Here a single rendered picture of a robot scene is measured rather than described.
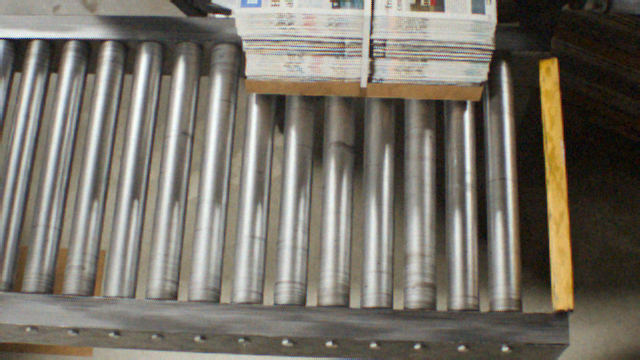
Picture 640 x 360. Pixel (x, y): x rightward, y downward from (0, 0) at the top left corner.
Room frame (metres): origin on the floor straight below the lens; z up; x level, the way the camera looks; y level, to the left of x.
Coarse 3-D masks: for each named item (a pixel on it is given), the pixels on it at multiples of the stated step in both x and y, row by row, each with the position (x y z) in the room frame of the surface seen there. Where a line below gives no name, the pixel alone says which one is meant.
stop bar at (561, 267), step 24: (552, 72) 0.79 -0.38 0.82; (552, 96) 0.75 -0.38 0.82; (552, 120) 0.70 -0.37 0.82; (552, 144) 0.66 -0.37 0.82; (552, 168) 0.62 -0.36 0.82; (552, 192) 0.58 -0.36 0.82; (552, 216) 0.54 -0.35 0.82; (552, 240) 0.50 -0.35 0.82; (552, 264) 0.46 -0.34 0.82; (552, 288) 0.43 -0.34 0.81
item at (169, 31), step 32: (0, 32) 0.92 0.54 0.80; (32, 32) 0.91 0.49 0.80; (64, 32) 0.91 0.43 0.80; (96, 32) 0.91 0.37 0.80; (128, 32) 0.90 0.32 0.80; (160, 32) 0.90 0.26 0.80; (192, 32) 0.90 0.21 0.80; (224, 32) 0.90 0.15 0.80; (512, 32) 0.88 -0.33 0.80; (544, 32) 0.88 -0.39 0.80; (96, 64) 0.89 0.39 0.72; (128, 64) 0.89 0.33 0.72; (512, 64) 0.84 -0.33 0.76
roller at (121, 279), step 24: (144, 48) 0.87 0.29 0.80; (144, 72) 0.82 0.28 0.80; (144, 96) 0.78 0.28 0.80; (144, 120) 0.73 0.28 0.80; (144, 144) 0.69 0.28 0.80; (120, 168) 0.65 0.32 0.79; (144, 168) 0.65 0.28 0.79; (120, 192) 0.61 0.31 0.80; (144, 192) 0.61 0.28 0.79; (120, 216) 0.57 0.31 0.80; (144, 216) 0.58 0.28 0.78; (120, 240) 0.53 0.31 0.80; (120, 264) 0.49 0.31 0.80; (120, 288) 0.45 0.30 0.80
